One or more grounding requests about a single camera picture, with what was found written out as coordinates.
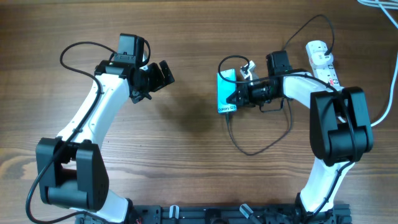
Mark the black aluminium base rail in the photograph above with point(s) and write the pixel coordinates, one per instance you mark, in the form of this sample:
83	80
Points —
155	214

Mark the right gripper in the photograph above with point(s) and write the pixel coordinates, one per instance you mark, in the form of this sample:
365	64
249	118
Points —
244	91

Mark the white power strip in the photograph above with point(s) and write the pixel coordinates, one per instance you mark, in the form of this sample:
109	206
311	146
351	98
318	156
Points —
327	74

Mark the turquoise screen smartphone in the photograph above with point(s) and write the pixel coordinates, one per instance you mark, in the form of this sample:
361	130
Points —
224	90

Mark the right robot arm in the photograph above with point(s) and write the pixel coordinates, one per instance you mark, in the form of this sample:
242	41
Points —
340	130

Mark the white charger plug adapter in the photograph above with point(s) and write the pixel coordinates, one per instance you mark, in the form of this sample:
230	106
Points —
320	60

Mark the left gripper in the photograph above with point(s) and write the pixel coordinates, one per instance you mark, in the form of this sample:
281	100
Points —
158	80

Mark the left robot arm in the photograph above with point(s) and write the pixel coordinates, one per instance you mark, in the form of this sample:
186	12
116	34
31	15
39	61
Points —
71	170

